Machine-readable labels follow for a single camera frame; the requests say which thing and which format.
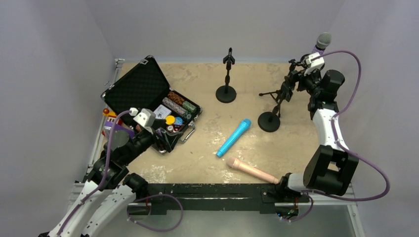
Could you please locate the black tripod shock-mount stand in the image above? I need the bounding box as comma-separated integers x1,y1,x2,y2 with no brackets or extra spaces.
259,58,304,118

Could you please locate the purple glitter microphone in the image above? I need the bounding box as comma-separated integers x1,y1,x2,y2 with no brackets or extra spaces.
312,32,332,55

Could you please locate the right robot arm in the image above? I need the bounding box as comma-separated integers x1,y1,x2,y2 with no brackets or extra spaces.
276,69,359,196

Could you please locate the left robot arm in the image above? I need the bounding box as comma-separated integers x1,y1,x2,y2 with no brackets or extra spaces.
40,130,184,237

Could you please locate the black round-base stand right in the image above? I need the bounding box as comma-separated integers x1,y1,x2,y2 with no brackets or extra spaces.
257,99,283,132

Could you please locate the black round-base stand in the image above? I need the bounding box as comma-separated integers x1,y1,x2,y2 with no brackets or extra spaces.
215,47,237,103
257,99,283,132

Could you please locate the black round-base stand rear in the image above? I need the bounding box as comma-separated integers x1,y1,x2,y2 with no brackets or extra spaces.
215,47,237,103

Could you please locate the yellow round chip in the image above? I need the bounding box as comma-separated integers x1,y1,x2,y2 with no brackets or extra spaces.
165,115,176,125

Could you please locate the blue blind button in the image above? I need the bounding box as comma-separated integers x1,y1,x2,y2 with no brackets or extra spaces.
173,117,183,126

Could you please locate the white playing card deck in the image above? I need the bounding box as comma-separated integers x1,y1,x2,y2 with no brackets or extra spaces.
154,104,172,119

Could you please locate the blue tan chip row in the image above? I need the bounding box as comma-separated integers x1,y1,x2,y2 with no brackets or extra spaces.
162,97,192,119

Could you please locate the green chip stack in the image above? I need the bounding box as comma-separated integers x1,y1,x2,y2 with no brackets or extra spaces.
182,101,197,114

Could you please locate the orange black chip row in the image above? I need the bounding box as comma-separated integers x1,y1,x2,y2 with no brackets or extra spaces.
167,91,185,106

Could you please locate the black poker chip case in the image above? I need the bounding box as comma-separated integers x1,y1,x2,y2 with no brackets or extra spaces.
101,55,202,143

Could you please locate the blue microphone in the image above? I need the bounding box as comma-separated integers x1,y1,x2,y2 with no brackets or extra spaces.
216,118,251,158

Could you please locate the purple toy box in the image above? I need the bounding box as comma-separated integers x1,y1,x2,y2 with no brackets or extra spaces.
102,108,135,140

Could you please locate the pink microphone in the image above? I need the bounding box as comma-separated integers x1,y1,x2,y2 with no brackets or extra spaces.
227,158,280,184

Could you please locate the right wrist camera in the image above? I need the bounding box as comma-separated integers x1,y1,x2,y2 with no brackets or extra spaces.
301,52,325,76

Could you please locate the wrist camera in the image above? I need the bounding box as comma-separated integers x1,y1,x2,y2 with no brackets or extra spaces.
129,107,156,134
301,52,325,76

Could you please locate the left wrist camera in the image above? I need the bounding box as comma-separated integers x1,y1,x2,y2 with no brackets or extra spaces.
129,107,156,134

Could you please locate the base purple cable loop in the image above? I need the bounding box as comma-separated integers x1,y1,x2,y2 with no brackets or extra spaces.
126,195,184,234

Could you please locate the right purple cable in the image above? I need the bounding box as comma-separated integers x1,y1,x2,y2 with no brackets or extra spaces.
304,50,391,202

